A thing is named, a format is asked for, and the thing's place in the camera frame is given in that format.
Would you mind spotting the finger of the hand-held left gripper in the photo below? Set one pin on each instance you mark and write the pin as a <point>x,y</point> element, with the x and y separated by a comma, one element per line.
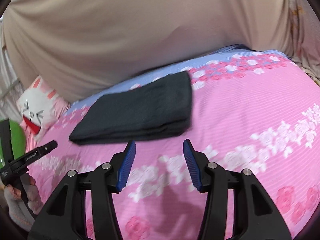
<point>42,151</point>

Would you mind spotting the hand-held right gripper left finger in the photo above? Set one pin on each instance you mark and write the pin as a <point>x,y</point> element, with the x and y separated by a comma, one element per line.
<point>126,167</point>

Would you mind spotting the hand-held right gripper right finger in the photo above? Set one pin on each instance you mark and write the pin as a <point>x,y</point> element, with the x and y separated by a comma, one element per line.
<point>193,167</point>

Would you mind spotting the dark grey pants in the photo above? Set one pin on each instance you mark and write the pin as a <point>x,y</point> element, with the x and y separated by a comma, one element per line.
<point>140,110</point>

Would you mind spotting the person's left hand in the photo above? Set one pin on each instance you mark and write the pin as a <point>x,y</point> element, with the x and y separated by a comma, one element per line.
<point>17,205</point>

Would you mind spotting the green cushion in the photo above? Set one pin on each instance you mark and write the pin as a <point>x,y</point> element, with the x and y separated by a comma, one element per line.
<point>16,140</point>

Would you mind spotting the white cartoon rabbit pillow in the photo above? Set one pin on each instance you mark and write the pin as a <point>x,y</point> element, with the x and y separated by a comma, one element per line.
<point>35,107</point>

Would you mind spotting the pink floral bedsheet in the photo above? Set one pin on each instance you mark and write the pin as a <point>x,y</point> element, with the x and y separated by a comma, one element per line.
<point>237,120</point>

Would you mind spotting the beige curtain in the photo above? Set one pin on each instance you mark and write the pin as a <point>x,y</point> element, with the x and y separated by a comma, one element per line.
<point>150,30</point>

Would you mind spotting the pale yellow patterned cloth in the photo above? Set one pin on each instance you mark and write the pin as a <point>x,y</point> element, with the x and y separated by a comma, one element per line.
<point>307,42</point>

